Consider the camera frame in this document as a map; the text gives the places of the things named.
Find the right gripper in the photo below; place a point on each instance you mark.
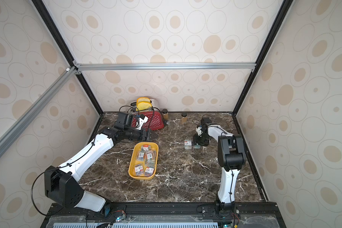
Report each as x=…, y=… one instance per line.
x=202, y=139

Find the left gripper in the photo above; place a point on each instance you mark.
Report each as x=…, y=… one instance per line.
x=147, y=136

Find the paper clip box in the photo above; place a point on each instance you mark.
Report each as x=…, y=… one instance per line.
x=139, y=170
x=196, y=146
x=188, y=144
x=140, y=156
x=150, y=155
x=149, y=171

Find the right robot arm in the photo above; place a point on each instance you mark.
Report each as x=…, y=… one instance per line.
x=231, y=157

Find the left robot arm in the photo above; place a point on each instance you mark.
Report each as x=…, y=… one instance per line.
x=61, y=183

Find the paper clip box in tray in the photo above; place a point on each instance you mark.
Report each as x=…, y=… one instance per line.
x=140, y=156
x=149, y=171
x=139, y=170
x=150, y=155

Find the yellow storage tray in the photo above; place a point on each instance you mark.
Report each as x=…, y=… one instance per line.
x=144, y=147

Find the right spice jar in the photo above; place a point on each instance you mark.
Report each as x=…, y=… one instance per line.
x=184, y=117

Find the spice jar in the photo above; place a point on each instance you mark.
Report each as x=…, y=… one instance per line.
x=165, y=114
x=184, y=117

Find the yellow toast slice front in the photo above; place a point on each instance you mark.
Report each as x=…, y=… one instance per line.
x=143, y=105

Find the yellow toast slice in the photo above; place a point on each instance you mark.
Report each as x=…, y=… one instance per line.
x=143, y=99
x=143, y=105

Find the red toaster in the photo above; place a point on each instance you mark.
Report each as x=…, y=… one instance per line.
x=155, y=117

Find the yellow toast slice rear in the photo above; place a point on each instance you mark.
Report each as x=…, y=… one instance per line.
x=143, y=99

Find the left spice jar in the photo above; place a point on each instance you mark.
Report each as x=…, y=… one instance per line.
x=165, y=114

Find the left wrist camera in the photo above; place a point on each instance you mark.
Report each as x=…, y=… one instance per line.
x=141, y=121

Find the horizontal aluminium rail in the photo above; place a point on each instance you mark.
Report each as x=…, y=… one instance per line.
x=167, y=66

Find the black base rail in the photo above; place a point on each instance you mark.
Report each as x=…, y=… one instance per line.
x=168, y=215

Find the left aluminium rail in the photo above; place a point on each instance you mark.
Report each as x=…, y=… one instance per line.
x=19, y=126

